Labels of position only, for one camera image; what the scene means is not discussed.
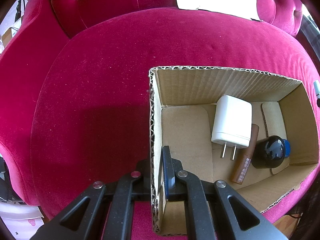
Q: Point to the brown cardboard box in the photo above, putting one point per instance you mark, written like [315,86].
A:
[182,109]

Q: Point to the blue bottle cap object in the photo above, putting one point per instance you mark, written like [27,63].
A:
[287,148]

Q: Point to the magenta velvet armchair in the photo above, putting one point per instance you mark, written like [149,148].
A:
[75,86]

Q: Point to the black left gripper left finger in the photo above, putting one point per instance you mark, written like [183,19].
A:
[120,198]

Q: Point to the brown cosmetic tube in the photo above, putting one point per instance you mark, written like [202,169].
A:
[244,158]

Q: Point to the white USB wall charger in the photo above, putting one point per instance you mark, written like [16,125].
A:
[232,124]

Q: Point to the white marker pen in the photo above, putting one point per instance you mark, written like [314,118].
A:
[316,84]

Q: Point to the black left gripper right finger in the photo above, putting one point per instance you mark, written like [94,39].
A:
[183,186]

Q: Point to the glossy black round device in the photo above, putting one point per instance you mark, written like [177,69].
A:
[269,152]

